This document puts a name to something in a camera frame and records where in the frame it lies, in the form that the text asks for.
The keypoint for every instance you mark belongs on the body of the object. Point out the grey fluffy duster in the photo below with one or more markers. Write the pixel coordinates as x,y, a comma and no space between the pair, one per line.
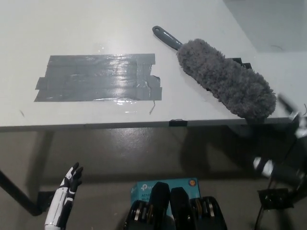
223,76

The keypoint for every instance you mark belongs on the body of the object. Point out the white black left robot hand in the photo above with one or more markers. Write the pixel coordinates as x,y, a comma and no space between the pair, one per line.
58,206

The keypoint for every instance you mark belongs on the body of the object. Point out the black robot torso blocks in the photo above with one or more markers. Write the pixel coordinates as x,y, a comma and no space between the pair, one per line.
180,208

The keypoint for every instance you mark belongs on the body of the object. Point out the grey duct tape patch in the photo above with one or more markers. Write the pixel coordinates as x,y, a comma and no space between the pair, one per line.
96,79

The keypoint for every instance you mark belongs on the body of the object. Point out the small black tape piece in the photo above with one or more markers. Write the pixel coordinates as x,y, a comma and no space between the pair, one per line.
178,122

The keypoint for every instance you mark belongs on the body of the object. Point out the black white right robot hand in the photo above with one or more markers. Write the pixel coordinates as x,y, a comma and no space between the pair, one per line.
285,175

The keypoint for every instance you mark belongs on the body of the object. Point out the black tape square patch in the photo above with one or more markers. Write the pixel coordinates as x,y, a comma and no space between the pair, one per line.
245,65

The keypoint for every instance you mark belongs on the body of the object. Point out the teal router cardboard box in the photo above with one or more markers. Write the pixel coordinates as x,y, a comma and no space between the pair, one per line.
144,188

